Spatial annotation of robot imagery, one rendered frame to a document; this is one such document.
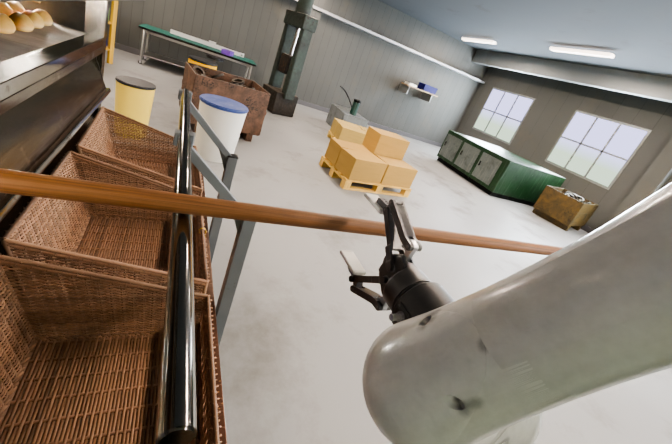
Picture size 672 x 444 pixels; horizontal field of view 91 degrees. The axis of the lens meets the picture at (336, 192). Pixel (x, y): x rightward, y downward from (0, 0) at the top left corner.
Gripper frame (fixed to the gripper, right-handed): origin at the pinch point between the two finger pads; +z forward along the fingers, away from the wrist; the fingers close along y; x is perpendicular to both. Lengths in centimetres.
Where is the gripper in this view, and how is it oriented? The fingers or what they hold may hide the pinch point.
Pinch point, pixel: (359, 227)
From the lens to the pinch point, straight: 65.8
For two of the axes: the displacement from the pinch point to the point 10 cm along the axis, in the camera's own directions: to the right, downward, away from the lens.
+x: 8.7, 1.5, 4.6
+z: -3.5, -4.7, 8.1
